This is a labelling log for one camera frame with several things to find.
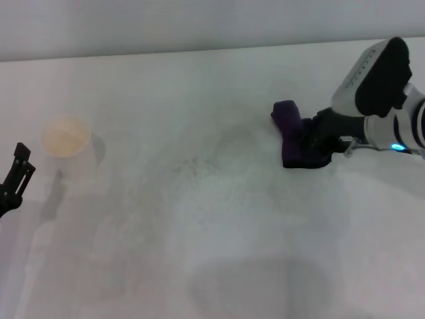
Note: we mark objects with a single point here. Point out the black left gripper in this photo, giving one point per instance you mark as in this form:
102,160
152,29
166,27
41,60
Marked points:
6,202

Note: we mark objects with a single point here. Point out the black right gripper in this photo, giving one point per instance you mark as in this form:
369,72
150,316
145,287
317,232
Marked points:
338,128

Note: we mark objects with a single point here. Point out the purple rag with black trim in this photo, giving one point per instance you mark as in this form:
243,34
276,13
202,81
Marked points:
289,133

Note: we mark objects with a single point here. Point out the white paper cup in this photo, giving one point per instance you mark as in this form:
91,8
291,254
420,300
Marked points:
64,139

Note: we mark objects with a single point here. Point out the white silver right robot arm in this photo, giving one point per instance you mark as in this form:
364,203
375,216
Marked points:
398,129

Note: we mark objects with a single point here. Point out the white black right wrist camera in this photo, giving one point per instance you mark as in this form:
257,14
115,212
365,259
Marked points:
375,79

